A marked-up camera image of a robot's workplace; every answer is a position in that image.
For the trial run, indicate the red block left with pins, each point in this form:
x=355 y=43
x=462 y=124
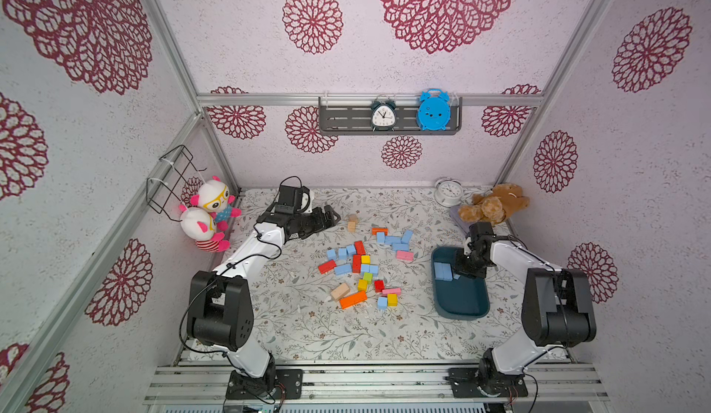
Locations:
x=327 y=267

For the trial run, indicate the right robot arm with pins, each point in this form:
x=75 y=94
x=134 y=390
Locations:
x=557 y=307

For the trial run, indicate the natural wood long block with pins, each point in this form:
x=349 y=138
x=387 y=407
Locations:
x=341 y=291

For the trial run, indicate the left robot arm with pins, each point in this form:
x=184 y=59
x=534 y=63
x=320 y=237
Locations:
x=220 y=313

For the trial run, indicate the brown teddy bear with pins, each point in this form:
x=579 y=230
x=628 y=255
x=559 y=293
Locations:
x=505 y=200

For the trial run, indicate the dark green alarm clock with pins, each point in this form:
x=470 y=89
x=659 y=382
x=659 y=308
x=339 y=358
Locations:
x=383 y=115

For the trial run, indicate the white pink plush toy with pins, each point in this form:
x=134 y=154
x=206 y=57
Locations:
x=198 y=225

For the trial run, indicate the black wire basket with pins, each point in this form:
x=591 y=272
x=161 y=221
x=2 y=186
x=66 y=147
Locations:
x=164 y=193

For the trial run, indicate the pink block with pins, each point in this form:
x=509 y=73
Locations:
x=404 y=256

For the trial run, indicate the grey wall shelf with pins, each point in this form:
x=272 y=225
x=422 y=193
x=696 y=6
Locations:
x=352 y=120

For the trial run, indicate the dark teal plastic tray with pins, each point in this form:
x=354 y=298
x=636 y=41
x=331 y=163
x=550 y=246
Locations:
x=464 y=298

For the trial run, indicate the white plush with glasses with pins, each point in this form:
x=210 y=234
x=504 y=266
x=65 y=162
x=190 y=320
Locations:
x=215 y=197

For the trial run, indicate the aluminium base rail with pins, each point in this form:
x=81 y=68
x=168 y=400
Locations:
x=360 y=383

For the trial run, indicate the long light blue block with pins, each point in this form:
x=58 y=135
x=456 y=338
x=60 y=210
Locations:
x=443 y=272

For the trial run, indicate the long orange block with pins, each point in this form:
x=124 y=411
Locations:
x=353 y=300

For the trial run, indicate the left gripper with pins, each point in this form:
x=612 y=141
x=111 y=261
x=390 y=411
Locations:
x=319 y=221

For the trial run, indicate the grey fabric glasses case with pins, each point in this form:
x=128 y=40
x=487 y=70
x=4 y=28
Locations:
x=462 y=224

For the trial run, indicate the long red block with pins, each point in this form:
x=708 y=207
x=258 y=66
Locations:
x=360 y=248

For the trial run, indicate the orange flat block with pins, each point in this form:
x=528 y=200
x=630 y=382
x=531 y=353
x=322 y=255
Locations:
x=376 y=230

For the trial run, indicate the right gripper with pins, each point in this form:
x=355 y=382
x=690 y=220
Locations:
x=471 y=264

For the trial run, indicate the blue alarm clock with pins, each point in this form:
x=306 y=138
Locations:
x=434 y=112

